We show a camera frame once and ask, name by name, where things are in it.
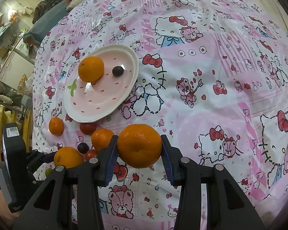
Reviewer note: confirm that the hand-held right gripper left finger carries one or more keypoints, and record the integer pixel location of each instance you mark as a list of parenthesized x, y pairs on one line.
[(110, 159)]

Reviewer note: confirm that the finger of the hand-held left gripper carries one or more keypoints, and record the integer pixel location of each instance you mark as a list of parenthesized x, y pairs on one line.
[(39, 157)]

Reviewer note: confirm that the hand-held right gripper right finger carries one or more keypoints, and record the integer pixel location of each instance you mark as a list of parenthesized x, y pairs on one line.
[(168, 164)]

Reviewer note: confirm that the green kiwi fruit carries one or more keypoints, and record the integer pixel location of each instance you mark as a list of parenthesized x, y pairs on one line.
[(48, 172)]

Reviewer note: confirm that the red tomato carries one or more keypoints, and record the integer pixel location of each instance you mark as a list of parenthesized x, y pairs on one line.
[(87, 128), (90, 154)]

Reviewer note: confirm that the medium orange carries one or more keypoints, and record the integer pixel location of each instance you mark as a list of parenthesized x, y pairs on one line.
[(67, 157), (100, 137)]

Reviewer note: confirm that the dark grape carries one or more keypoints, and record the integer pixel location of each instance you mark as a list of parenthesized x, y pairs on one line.
[(82, 147), (117, 71)]

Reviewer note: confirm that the large orange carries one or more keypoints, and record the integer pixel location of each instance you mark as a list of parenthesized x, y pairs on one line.
[(139, 145), (91, 69)]

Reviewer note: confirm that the small orange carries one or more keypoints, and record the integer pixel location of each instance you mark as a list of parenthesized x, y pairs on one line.
[(56, 126)]

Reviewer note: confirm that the pink and white plate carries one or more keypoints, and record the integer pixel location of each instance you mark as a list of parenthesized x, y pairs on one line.
[(98, 100)]

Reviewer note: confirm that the person's left forearm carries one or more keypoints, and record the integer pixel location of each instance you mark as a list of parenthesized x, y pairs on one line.
[(0, 206)]

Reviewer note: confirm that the grey stool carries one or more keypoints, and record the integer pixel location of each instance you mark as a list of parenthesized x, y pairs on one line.
[(26, 101)]

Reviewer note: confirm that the pink printed blanket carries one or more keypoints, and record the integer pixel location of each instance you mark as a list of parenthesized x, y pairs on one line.
[(206, 88)]

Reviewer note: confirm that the blue bolster pillow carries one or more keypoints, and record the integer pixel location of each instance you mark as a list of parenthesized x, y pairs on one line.
[(45, 22)]

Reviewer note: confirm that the orange hanging bag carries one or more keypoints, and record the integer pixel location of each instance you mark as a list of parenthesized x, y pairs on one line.
[(13, 14)]

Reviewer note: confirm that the hanging cream towel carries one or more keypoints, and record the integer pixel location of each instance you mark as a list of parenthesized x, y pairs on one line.
[(28, 10)]

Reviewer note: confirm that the dark clothes pile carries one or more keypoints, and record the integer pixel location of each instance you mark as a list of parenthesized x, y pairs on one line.
[(55, 1)]

